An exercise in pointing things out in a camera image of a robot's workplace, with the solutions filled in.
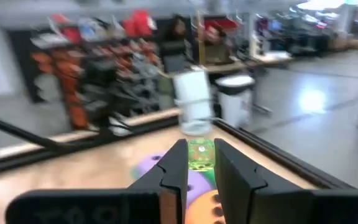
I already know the wooden desk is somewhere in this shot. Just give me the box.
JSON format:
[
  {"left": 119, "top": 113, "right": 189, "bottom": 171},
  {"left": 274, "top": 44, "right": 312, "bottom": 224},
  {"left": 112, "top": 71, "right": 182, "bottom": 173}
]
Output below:
[{"left": 158, "top": 49, "right": 294, "bottom": 79}]

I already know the small green translucent die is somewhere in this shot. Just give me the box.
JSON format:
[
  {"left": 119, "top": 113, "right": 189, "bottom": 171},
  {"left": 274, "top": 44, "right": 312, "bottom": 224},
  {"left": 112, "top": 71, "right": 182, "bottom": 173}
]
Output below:
[{"left": 187, "top": 138, "right": 216, "bottom": 172}]

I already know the white cylindrical device on stand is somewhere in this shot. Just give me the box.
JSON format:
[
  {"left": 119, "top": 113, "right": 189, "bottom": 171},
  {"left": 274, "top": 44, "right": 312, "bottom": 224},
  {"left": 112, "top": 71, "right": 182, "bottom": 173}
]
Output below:
[{"left": 172, "top": 66, "right": 214, "bottom": 137}]

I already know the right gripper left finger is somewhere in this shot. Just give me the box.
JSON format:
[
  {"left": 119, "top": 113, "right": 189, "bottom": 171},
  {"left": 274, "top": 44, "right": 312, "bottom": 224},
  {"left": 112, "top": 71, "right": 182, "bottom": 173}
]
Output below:
[{"left": 4, "top": 138, "right": 190, "bottom": 224}]

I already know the black storage shelf rack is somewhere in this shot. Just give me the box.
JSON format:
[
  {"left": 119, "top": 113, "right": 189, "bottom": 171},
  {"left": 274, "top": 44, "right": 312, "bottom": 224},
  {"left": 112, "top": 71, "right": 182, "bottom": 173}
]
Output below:
[{"left": 7, "top": 9, "right": 167, "bottom": 139}]

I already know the large green foam die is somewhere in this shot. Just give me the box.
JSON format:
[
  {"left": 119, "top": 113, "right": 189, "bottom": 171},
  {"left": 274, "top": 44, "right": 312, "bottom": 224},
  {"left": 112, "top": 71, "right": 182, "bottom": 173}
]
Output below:
[{"left": 202, "top": 169, "right": 218, "bottom": 189}]

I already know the white trash bin black liner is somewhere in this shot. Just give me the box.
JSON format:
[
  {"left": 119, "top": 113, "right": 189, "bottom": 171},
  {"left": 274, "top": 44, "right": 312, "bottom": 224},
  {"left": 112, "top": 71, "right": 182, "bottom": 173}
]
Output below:
[{"left": 214, "top": 73, "right": 257, "bottom": 129}]

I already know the large purple foam die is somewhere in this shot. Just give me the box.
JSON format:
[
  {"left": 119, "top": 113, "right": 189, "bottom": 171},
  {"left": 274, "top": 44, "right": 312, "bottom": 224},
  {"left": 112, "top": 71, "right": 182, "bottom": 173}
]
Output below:
[
  {"left": 186, "top": 169, "right": 217, "bottom": 208},
  {"left": 130, "top": 151, "right": 171, "bottom": 182}
]

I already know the person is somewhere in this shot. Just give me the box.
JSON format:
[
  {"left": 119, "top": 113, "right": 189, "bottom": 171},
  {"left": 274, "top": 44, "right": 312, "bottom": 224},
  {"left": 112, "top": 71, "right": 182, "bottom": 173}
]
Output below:
[
  {"left": 162, "top": 14, "right": 197, "bottom": 74},
  {"left": 201, "top": 20, "right": 234, "bottom": 67}
]

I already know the large orange foam die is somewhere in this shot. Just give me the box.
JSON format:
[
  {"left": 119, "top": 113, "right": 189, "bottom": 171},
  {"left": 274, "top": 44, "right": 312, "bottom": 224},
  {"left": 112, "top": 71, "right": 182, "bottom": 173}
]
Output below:
[{"left": 184, "top": 189, "right": 227, "bottom": 224}]

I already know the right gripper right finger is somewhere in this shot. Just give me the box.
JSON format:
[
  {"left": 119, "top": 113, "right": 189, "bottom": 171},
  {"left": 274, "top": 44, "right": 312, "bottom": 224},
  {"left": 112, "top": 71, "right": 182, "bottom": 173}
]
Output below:
[{"left": 213, "top": 138, "right": 358, "bottom": 224}]

